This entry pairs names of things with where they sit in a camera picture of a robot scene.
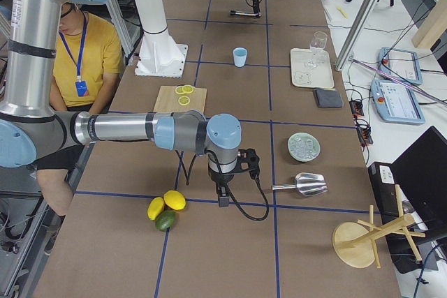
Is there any steel muddler black tip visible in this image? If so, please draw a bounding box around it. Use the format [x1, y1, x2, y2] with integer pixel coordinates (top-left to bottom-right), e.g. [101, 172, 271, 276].
[230, 10, 261, 18]

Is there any whole yellow lemon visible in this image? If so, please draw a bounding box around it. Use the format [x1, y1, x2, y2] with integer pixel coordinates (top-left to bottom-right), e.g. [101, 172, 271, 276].
[163, 190, 186, 211]
[147, 197, 165, 221]

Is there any light blue paper cup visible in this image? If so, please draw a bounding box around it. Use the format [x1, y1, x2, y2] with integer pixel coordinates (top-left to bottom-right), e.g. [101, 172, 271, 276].
[233, 47, 248, 68]

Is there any clear wine glass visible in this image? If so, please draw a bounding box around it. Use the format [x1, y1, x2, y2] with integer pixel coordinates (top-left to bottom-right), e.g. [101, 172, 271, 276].
[304, 31, 328, 69]

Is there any cream bear tray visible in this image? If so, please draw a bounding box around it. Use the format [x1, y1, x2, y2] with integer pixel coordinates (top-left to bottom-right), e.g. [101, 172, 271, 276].
[290, 48, 335, 89]

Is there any metal ice scoop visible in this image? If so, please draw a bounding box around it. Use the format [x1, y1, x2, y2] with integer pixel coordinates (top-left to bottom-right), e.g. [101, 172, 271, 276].
[272, 172, 328, 197]

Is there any green bowl of ice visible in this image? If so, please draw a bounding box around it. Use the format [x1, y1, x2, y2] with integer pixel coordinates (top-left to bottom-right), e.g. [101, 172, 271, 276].
[287, 133, 321, 163]

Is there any bamboo cutting board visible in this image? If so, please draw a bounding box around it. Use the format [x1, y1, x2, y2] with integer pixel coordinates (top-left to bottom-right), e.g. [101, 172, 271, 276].
[153, 85, 207, 113]

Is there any grey folded cloth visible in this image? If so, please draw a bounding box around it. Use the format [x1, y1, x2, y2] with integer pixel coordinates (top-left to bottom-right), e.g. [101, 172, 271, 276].
[314, 88, 344, 108]

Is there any wooden mug tree stand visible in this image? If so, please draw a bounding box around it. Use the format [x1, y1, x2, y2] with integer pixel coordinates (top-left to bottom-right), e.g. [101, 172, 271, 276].
[332, 184, 425, 268]

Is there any teach pendant far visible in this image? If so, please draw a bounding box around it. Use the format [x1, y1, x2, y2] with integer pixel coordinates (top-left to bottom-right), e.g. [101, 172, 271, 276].
[378, 47, 423, 85]

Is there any teach pendant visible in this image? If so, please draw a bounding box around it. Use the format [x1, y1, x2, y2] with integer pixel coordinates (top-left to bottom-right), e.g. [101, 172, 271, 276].
[378, 47, 423, 85]
[370, 80, 425, 125]

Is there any teach pendant near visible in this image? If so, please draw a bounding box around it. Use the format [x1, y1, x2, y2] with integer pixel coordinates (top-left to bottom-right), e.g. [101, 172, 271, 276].
[370, 80, 425, 125]

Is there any person in yellow shirt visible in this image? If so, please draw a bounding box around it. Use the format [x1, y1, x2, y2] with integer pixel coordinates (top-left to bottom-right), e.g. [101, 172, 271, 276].
[37, 3, 124, 216]

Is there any black computer monitor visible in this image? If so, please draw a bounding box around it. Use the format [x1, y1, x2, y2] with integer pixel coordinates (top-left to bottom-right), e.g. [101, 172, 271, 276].
[390, 126, 446, 244]

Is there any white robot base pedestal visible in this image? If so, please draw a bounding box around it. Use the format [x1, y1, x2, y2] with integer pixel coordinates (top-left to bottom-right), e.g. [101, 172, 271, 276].
[134, 0, 188, 78]

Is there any aluminium frame post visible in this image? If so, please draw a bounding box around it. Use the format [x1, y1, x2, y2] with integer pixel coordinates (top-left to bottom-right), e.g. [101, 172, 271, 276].
[335, 0, 377, 71]

